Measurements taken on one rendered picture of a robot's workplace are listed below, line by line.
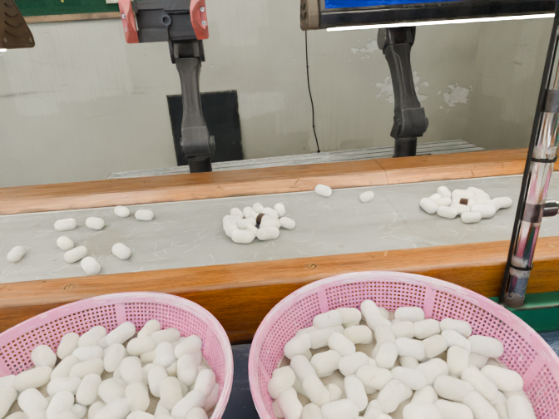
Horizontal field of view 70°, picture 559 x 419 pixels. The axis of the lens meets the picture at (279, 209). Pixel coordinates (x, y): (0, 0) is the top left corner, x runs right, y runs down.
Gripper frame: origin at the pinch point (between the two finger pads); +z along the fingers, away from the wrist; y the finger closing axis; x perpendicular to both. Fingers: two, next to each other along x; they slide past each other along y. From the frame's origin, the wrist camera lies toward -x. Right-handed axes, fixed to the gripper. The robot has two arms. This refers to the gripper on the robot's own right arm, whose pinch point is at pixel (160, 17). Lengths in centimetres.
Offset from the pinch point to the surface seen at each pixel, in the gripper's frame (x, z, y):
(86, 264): 31.1, 19.7, -13.0
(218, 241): 33.1, 13.6, 5.1
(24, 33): 1.5, 12.2, -15.4
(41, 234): 33.2, 3.0, -26.0
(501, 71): 33, -168, 181
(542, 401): 33, 50, 32
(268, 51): 13, -197, 39
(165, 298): 30.1, 31.6, -0.7
